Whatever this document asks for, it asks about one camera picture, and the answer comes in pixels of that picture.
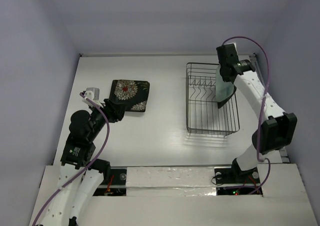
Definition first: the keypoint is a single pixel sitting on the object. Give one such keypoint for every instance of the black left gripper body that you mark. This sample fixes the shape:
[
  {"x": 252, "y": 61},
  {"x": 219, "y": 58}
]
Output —
[{"x": 112, "y": 113}]

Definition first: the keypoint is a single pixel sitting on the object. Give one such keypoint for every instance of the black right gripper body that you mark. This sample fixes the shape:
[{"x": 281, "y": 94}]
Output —
[{"x": 227, "y": 100}]

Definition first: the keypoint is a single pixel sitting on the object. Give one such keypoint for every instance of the black white floral square plate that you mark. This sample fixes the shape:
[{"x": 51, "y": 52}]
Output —
[{"x": 132, "y": 93}]

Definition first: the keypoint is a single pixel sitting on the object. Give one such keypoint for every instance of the light green round plate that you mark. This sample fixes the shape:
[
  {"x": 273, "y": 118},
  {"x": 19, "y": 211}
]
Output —
[{"x": 223, "y": 89}]

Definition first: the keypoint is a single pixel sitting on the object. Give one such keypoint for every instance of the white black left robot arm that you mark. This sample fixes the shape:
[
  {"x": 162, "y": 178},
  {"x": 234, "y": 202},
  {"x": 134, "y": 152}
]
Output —
[{"x": 80, "y": 172}]

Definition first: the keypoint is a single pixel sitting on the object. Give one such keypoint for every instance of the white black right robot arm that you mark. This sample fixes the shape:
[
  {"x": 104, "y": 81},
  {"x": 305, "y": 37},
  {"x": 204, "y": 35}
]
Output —
[{"x": 275, "y": 127}]

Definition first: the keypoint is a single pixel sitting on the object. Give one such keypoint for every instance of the white foil covered front board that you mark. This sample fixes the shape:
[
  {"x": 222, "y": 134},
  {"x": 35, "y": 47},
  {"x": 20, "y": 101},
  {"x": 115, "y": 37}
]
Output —
[{"x": 170, "y": 182}]

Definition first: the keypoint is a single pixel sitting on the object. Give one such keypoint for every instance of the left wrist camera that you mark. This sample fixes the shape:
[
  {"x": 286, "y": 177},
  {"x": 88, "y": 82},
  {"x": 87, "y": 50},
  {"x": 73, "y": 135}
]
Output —
[{"x": 91, "y": 93}]

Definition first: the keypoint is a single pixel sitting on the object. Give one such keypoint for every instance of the black wire dish rack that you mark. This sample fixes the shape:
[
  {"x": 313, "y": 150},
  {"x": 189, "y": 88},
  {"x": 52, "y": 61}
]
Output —
[{"x": 203, "y": 115}]

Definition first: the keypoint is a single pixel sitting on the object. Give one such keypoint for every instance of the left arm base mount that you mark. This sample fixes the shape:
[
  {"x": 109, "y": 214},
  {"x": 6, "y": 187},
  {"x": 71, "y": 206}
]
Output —
[{"x": 115, "y": 186}]

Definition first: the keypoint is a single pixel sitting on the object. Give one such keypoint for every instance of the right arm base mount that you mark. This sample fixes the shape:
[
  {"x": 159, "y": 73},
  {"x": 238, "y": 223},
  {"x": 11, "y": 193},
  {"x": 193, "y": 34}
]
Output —
[{"x": 228, "y": 184}]

